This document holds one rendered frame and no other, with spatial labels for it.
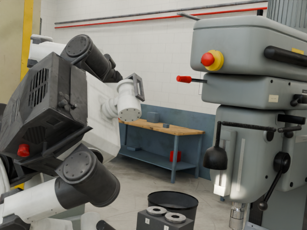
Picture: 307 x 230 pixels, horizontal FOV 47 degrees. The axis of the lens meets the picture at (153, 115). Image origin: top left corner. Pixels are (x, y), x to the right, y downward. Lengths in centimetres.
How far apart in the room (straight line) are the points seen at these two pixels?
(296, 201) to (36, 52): 118
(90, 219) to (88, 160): 36
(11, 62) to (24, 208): 166
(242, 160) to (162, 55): 632
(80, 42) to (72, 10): 919
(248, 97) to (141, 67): 676
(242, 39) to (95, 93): 44
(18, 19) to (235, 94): 177
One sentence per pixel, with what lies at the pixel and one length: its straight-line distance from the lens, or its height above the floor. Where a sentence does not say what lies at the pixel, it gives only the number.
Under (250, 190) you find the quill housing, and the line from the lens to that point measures 119.
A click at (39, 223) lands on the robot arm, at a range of 112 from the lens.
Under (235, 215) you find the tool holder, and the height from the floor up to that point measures 125.
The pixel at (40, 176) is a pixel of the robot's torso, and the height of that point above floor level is 132.
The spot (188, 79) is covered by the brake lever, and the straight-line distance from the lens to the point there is 111.
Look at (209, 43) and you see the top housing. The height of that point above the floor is 181.
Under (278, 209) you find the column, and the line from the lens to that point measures 166.
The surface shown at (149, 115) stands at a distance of 711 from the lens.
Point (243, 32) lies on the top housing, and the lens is 103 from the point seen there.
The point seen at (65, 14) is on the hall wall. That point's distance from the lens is 1064.
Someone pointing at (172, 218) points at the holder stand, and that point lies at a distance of 153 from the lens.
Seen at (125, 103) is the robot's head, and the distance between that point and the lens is 97.
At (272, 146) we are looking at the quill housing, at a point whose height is 151.
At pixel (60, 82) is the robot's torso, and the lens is 96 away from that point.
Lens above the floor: 168
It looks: 5 degrees down
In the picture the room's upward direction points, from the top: 5 degrees clockwise
